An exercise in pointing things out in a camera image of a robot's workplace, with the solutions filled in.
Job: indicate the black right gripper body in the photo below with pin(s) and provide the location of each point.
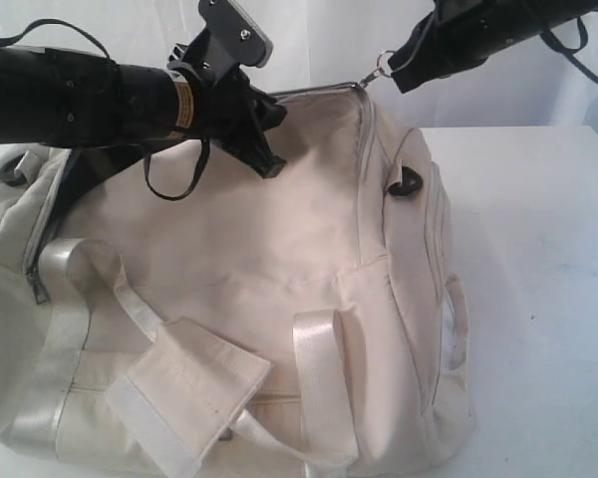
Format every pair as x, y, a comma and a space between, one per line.
480, 29

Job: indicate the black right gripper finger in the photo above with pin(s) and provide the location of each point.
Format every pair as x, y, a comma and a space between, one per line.
424, 59

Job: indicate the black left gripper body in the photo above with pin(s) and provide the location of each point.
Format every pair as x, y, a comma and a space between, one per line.
215, 100

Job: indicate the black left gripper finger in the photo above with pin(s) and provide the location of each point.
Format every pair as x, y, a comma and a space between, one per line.
249, 145

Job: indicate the cream fabric duffel bag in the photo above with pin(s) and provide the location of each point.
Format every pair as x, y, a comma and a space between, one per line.
307, 325

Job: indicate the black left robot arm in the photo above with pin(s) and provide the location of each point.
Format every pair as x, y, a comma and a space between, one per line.
68, 99

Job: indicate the white backdrop curtain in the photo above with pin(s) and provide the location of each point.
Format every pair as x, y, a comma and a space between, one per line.
317, 43

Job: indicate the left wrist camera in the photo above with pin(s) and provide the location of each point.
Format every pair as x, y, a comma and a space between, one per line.
230, 39

